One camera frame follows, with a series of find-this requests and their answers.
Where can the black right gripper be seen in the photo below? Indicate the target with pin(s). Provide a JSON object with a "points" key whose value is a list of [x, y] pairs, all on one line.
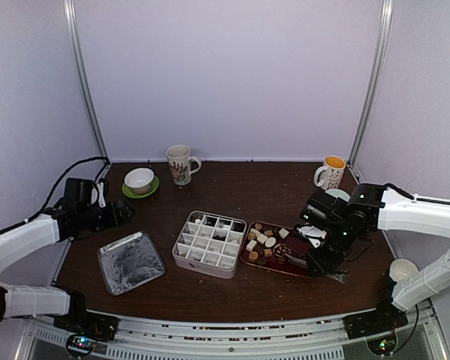
{"points": [[323, 267]]}

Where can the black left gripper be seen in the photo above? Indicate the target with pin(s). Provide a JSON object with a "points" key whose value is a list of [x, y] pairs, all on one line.
{"points": [[112, 219]]}

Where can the metal serving tongs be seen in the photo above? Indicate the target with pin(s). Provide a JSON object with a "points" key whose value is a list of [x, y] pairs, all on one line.
{"points": [[303, 260]]}

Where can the red chocolate tray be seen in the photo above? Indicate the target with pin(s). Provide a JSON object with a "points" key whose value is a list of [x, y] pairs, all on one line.
{"points": [[267, 245]]}

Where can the bunny print tin lid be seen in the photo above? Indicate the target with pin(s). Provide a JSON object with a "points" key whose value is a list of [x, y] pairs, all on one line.
{"points": [[129, 262]]}

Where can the white divided tin box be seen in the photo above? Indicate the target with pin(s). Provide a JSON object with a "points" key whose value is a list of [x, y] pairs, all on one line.
{"points": [[210, 244]]}

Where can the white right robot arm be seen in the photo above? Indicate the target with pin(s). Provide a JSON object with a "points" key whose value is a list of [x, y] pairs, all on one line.
{"points": [[419, 225]]}

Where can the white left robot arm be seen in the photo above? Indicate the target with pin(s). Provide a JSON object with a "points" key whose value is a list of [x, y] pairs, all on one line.
{"points": [[18, 243]]}

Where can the white bowl green rim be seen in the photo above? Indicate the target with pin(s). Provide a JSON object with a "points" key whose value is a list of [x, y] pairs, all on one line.
{"points": [[139, 180]]}

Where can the light blue bowl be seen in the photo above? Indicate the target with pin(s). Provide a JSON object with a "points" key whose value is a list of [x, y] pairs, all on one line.
{"points": [[338, 193]]}

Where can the beige floral mug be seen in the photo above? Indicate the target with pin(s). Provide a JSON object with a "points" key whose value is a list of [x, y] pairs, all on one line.
{"points": [[182, 164]]}

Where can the dark bowl white inside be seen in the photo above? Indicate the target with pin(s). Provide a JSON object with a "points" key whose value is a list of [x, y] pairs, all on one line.
{"points": [[401, 270]]}

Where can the white mug yellow inside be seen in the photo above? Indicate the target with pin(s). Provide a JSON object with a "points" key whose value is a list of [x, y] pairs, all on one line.
{"points": [[329, 175]]}

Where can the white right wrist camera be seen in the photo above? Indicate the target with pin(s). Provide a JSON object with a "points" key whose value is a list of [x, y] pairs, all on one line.
{"points": [[310, 234]]}

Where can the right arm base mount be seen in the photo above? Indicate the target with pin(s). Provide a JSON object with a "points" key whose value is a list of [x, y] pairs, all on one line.
{"points": [[377, 328]]}

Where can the metal front rail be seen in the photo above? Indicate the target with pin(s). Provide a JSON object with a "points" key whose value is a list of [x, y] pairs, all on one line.
{"points": [[315, 338]]}

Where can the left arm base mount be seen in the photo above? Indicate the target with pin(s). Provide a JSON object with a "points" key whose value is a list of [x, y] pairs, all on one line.
{"points": [[86, 333]]}

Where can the left aluminium frame post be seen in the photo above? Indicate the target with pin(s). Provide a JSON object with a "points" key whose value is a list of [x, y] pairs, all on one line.
{"points": [[74, 34]]}

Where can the aluminium frame post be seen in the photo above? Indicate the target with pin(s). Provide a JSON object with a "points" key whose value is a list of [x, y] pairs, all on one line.
{"points": [[379, 56], [74, 34]]}

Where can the right aluminium frame post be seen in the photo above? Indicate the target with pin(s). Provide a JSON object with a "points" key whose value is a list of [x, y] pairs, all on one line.
{"points": [[379, 56]]}

